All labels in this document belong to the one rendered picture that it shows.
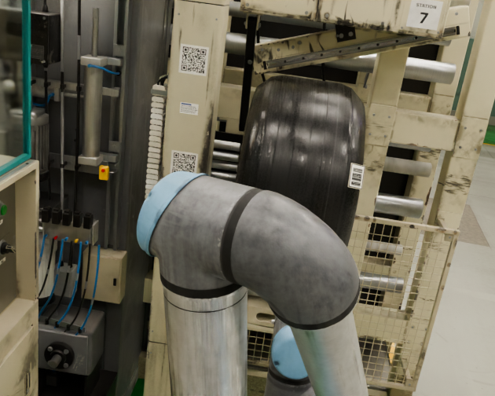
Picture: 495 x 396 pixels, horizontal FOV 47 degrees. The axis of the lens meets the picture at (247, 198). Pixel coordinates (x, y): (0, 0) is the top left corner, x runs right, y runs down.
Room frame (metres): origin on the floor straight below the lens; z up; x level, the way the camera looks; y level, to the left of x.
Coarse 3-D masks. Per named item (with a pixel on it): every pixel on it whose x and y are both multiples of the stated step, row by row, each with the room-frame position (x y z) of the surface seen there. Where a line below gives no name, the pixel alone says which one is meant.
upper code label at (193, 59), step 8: (184, 48) 1.53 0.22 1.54; (192, 48) 1.53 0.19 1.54; (200, 48) 1.53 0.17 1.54; (208, 48) 1.53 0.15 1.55; (184, 56) 1.53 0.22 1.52; (192, 56) 1.53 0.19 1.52; (200, 56) 1.53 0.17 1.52; (184, 64) 1.53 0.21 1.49; (192, 64) 1.53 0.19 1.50; (200, 64) 1.53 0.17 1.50; (184, 72) 1.53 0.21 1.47; (192, 72) 1.53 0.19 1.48; (200, 72) 1.53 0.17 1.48
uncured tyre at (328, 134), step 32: (256, 96) 1.51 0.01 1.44; (288, 96) 1.47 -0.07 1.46; (320, 96) 1.48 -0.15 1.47; (352, 96) 1.52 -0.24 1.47; (256, 128) 1.40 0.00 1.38; (288, 128) 1.38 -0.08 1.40; (320, 128) 1.39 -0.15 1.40; (352, 128) 1.40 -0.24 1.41; (256, 160) 1.34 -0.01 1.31; (288, 160) 1.33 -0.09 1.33; (320, 160) 1.34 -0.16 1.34; (352, 160) 1.35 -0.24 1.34; (288, 192) 1.31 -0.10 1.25; (320, 192) 1.31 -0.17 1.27; (352, 192) 1.33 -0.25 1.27; (352, 224) 1.33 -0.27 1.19
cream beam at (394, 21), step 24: (240, 0) 1.79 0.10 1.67; (264, 0) 1.78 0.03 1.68; (288, 0) 1.78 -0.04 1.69; (312, 0) 1.77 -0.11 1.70; (336, 0) 1.77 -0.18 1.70; (360, 0) 1.77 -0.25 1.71; (384, 0) 1.76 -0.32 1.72; (408, 0) 1.76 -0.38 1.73; (360, 24) 1.77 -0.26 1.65; (384, 24) 1.76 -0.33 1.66
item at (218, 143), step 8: (216, 136) 2.06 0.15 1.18; (224, 136) 2.06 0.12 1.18; (232, 136) 2.06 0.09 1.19; (240, 136) 2.05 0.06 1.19; (216, 144) 1.93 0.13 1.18; (224, 144) 1.93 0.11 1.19; (232, 144) 1.93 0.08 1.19; (240, 144) 2.05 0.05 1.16; (216, 152) 1.93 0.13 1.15; (224, 152) 1.93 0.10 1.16; (232, 152) 2.06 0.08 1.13; (216, 160) 1.94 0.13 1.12; (224, 160) 2.06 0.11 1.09; (232, 160) 1.92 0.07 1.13; (216, 168) 2.06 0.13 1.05; (224, 168) 1.93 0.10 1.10; (232, 168) 1.93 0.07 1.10; (216, 176) 1.92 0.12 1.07; (224, 176) 1.92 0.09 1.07; (232, 176) 1.92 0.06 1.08
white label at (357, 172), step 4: (352, 164) 1.34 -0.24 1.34; (356, 164) 1.35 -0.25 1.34; (352, 168) 1.34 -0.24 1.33; (356, 168) 1.34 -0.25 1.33; (360, 168) 1.35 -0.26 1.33; (364, 168) 1.35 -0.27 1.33; (352, 172) 1.33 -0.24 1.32; (356, 172) 1.34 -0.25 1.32; (360, 172) 1.34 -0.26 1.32; (364, 172) 1.35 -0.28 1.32; (352, 176) 1.33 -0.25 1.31; (356, 176) 1.34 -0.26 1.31; (360, 176) 1.34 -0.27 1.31; (352, 180) 1.33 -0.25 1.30; (356, 180) 1.33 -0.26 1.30; (360, 180) 1.34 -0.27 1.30; (348, 184) 1.32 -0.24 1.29; (352, 184) 1.32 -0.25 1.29; (356, 184) 1.33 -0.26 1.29; (360, 184) 1.33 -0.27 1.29; (356, 188) 1.32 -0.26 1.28; (360, 188) 1.33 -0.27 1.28
